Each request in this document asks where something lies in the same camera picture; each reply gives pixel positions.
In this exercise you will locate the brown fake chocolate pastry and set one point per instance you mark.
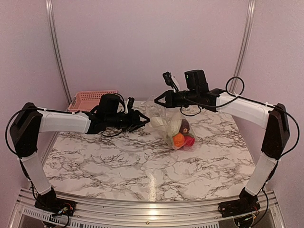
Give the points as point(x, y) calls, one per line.
point(185, 127)

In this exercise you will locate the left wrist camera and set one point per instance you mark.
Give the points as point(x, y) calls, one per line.
point(129, 104)

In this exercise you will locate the left aluminium frame post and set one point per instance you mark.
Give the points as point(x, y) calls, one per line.
point(55, 45)

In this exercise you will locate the white fake daikon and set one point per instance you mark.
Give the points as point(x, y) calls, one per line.
point(159, 123)

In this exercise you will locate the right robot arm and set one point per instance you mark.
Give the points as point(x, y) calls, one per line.
point(272, 118)

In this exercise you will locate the right aluminium frame post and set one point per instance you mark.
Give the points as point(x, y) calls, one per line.
point(246, 36)

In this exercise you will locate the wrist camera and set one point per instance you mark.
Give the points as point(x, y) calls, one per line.
point(129, 104)
point(171, 81)

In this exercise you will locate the red fake apple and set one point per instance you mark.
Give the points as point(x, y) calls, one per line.
point(189, 141)

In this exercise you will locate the pink plastic basket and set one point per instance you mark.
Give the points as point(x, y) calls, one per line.
point(87, 100)

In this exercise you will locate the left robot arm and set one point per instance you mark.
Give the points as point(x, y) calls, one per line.
point(26, 126)

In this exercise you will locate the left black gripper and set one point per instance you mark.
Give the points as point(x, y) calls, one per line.
point(132, 119)

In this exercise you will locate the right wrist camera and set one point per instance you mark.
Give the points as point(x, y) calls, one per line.
point(171, 81)

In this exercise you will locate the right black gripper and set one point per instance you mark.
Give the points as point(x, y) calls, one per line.
point(169, 100)

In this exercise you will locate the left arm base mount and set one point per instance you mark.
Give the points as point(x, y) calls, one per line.
point(57, 205)

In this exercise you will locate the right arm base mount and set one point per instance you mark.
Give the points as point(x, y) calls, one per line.
point(237, 207)

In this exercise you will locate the aluminium frame post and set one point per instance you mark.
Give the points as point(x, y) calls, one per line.
point(55, 45)
point(246, 36)

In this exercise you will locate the orange fake fruit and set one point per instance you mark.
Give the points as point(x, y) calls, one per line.
point(178, 140)

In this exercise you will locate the aluminium front rail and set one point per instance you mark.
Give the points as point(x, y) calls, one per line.
point(107, 213)

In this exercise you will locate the clear zip top bag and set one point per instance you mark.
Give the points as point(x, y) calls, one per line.
point(152, 109)

